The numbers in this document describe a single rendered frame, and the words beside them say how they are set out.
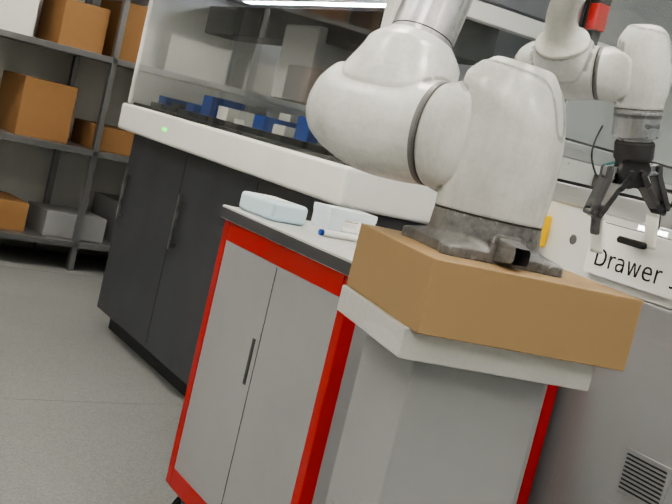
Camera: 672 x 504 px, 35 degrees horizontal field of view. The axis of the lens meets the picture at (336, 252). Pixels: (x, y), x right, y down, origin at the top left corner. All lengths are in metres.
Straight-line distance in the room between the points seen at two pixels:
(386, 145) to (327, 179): 1.27
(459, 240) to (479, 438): 0.27
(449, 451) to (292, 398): 0.69
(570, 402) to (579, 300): 0.93
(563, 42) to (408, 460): 0.92
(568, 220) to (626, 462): 0.55
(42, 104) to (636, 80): 3.85
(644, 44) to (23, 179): 4.37
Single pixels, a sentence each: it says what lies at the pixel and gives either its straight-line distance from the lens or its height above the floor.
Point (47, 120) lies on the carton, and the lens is 5.49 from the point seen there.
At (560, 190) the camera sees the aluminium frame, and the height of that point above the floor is 0.97.
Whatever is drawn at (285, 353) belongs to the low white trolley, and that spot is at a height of 0.53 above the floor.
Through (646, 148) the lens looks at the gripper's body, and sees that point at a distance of 2.09.
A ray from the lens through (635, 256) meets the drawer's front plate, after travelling 2.23.
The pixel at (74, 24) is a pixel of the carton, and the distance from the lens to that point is 5.48.
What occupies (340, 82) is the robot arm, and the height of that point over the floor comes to 1.05.
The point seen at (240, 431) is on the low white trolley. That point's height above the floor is 0.33.
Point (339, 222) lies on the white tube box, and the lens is 2.47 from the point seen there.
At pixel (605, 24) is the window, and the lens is 2.50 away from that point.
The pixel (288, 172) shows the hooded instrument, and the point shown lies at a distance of 2.98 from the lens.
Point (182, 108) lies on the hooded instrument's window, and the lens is 3.82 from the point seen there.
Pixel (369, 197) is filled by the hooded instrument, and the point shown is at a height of 0.84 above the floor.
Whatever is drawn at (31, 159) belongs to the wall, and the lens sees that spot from 5.95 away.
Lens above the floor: 0.97
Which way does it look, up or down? 6 degrees down
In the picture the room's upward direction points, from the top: 14 degrees clockwise
